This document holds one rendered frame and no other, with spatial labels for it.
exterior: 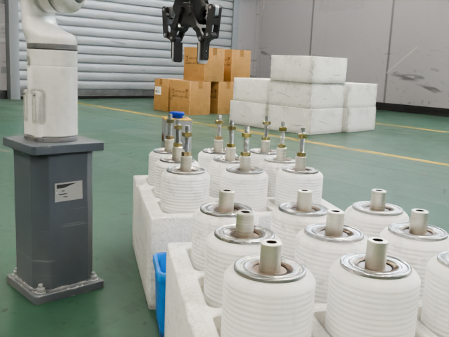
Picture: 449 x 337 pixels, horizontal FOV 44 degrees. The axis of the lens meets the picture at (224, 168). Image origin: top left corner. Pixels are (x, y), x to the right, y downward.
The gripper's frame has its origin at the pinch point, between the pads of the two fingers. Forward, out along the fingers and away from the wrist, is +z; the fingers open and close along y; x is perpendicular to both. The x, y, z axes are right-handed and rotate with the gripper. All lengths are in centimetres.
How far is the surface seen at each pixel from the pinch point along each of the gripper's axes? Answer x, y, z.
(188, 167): -0.7, 1.3, 21.1
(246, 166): 9.2, 7.6, 20.9
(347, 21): 561, -305, -58
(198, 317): -33, 37, 29
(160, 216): -9.0, 3.1, 29.1
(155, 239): -9.9, 3.0, 33.1
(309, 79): 250, -143, 9
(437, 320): -15, 57, 28
